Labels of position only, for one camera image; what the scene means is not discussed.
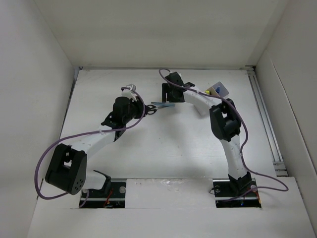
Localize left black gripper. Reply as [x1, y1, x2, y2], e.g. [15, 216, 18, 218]
[123, 96, 150, 124]

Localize black handled scissors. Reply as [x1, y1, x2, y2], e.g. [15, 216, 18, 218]
[146, 104, 159, 115]

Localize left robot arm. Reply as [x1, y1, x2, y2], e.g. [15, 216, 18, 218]
[45, 96, 146, 197]

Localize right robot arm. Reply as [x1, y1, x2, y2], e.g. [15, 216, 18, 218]
[162, 70, 252, 196]

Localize blue cap pen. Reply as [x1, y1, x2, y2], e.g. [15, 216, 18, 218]
[215, 86, 221, 94]

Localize white three-compartment container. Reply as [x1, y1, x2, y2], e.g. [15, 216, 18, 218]
[197, 81, 230, 117]

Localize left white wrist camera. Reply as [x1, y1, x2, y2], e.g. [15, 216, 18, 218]
[121, 84, 137, 101]

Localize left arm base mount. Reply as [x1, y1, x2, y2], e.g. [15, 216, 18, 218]
[79, 170, 127, 209]

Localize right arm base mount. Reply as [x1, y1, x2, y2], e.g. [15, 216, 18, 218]
[210, 178, 262, 208]

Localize aluminium side rail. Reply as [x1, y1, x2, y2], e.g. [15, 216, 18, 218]
[246, 66, 289, 177]

